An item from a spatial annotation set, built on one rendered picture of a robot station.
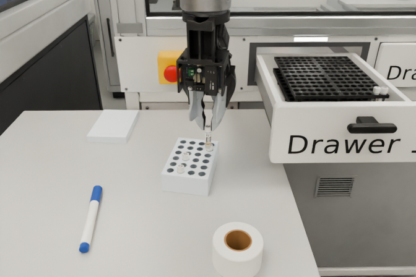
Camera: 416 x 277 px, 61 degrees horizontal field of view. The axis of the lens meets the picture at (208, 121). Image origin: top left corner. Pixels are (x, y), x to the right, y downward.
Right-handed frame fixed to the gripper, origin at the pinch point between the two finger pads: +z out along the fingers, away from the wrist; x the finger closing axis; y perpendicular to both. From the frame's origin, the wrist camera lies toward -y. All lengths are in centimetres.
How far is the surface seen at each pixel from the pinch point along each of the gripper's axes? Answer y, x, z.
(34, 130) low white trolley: -7.3, -42.2, 10.7
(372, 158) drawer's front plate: 0.5, 28.7, 4.2
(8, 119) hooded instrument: -24, -64, 19
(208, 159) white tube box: 1.8, 0.3, 7.0
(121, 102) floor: -168, -97, 87
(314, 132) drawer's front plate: 2.7, 18.1, -1.3
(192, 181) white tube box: 7.7, -1.5, 7.8
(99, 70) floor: -228, -142, 87
